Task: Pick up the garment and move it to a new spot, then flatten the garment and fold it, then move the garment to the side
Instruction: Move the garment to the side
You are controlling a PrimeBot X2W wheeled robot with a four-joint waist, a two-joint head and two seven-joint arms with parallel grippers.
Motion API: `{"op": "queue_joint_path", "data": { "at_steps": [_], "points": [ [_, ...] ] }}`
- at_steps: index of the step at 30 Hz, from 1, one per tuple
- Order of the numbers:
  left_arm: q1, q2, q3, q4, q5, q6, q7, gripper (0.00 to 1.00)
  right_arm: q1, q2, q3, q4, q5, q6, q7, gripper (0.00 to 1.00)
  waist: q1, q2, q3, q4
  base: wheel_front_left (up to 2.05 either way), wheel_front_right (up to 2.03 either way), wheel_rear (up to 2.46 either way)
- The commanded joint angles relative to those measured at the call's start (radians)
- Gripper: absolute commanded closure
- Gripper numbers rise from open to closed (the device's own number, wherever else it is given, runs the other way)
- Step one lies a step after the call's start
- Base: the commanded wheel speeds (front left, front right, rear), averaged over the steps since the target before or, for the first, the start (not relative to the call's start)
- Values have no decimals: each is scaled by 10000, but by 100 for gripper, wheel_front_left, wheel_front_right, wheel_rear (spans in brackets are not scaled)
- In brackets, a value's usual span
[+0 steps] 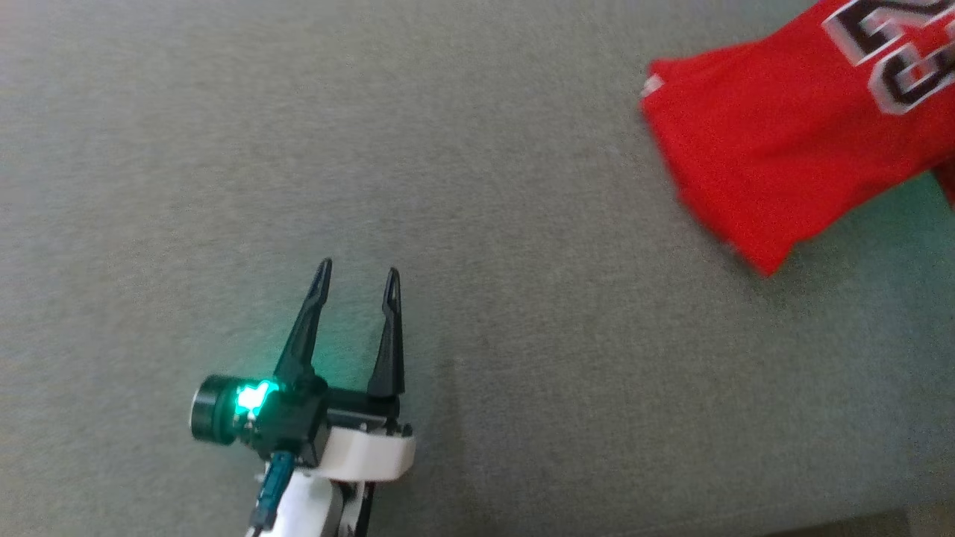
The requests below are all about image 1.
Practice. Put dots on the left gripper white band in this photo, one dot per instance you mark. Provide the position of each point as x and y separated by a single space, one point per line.
365 444

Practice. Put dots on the red and white jersey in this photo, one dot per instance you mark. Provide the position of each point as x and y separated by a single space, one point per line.
791 127

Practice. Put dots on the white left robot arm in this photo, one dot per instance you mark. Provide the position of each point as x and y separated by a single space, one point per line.
306 507

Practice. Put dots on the large grey sofa seat cushion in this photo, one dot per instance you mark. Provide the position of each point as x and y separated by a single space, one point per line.
477 224

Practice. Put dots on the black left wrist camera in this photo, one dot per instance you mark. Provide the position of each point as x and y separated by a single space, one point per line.
261 410

